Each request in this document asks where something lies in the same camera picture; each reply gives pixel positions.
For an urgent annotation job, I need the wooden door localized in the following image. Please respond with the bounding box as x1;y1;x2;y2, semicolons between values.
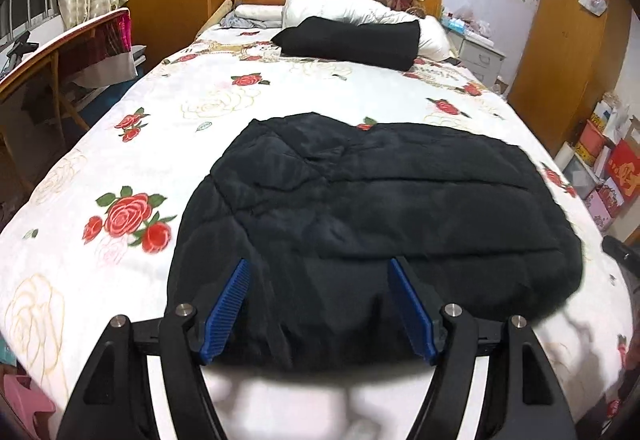
507;0;633;156

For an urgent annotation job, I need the white duvet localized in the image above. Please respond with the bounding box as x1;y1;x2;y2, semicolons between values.
282;0;453;61

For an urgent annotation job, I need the white pillow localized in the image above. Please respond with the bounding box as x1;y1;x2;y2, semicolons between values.
234;3;286;24

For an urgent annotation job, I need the red plaid cloth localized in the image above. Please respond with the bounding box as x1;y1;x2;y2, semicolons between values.
75;14;140;88

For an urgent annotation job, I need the pink plastic stool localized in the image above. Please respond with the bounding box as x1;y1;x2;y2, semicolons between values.
0;370;56;440

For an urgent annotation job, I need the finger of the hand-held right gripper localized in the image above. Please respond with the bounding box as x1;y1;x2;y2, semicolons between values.
601;235;640;273

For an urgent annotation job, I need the pile of colourful boxes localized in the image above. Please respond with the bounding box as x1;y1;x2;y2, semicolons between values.
555;92;640;233

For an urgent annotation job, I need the black padded jacket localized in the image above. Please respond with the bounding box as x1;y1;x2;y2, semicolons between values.
167;111;586;373

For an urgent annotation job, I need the grey cloth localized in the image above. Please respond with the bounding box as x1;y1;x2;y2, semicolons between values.
220;15;281;30

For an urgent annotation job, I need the black folded cloth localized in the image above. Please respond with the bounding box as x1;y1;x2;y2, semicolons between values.
270;16;422;71

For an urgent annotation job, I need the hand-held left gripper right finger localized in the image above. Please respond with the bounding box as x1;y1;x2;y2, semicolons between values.
387;257;578;440

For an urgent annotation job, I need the wooden bed rail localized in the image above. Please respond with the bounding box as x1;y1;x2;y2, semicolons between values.
192;0;236;38

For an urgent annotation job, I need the bed with floral sheet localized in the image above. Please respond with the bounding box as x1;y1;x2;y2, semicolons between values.
0;22;640;440

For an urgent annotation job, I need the white nightstand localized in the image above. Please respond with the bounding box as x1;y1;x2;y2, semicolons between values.
457;30;507;86

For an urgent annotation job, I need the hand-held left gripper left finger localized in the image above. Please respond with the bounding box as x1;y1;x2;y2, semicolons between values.
57;259;252;440

